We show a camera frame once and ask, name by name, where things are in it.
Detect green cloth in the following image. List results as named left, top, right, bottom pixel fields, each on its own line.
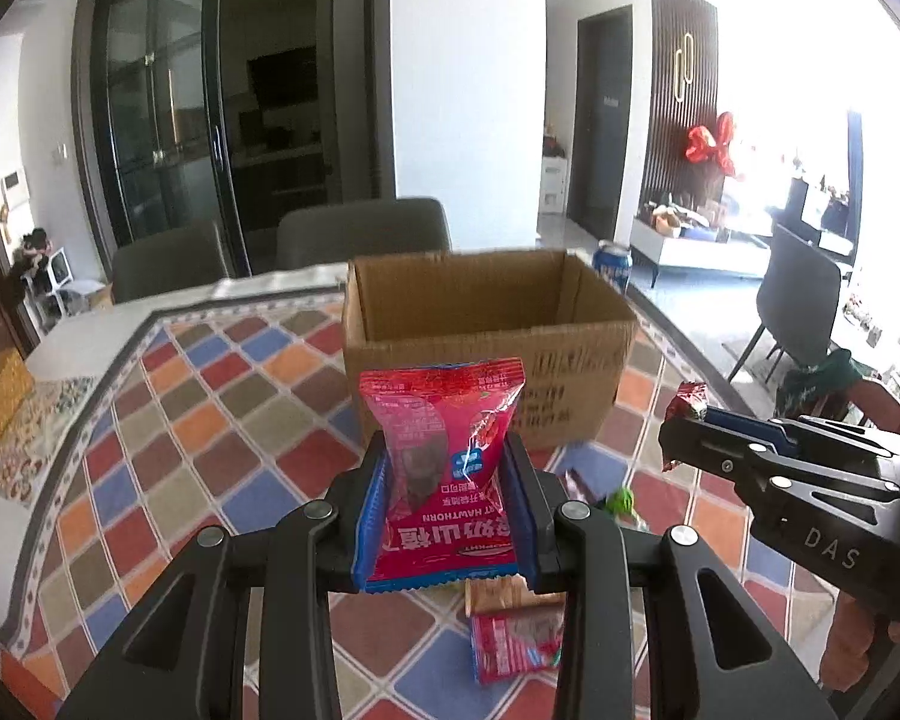
left=780, top=356, right=867, bottom=421

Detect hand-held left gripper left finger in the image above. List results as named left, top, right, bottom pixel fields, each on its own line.
left=56, top=454, right=391, bottom=720

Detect colourful diamond pattern tablecloth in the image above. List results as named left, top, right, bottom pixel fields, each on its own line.
left=0, top=270, right=856, bottom=720

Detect striped snack packet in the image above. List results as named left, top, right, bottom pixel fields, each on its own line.
left=465, top=576, right=567, bottom=620

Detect person's right hand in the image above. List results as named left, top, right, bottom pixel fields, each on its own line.
left=825, top=591, right=900, bottom=697

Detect small dark red candy packet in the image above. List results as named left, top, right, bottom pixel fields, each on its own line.
left=661, top=381, right=710, bottom=428

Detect dark interior door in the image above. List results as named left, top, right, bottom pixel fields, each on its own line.
left=576, top=6, right=635, bottom=241

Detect white low console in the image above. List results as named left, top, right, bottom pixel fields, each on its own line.
left=630, top=214, right=777, bottom=290

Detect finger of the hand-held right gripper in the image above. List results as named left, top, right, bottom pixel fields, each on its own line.
left=703, top=405, right=900, bottom=458
left=658, top=418, right=900, bottom=505

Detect red balloon decoration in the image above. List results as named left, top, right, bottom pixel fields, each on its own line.
left=686, top=112, right=747, bottom=181

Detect dark grey side chair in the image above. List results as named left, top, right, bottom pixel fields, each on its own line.
left=727, top=223, right=845, bottom=383

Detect large red snack packet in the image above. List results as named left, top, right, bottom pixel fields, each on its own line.
left=358, top=361, right=526, bottom=593

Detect blue drink can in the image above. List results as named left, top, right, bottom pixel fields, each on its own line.
left=595, top=240, right=635, bottom=293

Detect red snack packet dark picture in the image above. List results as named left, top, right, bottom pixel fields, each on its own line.
left=471, top=610, right=567, bottom=686

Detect wooden stool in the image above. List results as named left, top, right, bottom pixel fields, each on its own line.
left=851, top=381, right=900, bottom=434

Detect grey dining chair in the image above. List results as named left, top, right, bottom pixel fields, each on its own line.
left=111, top=221, right=230, bottom=305
left=276, top=197, right=452, bottom=271

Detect white shoe rack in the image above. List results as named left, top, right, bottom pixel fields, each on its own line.
left=19, top=244, right=110, bottom=331

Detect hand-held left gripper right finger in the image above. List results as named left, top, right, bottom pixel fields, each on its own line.
left=504, top=431, right=833, bottom=720

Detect floral patterned cloth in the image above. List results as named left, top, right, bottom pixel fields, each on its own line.
left=0, top=375, right=98, bottom=507

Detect cardboard box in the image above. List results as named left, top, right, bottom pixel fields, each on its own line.
left=343, top=249, right=640, bottom=451

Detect white storage cabinet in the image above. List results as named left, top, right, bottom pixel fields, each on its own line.
left=538, top=154, right=569, bottom=215

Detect glass sliding door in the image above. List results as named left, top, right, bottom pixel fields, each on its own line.
left=90, top=0, right=233, bottom=263

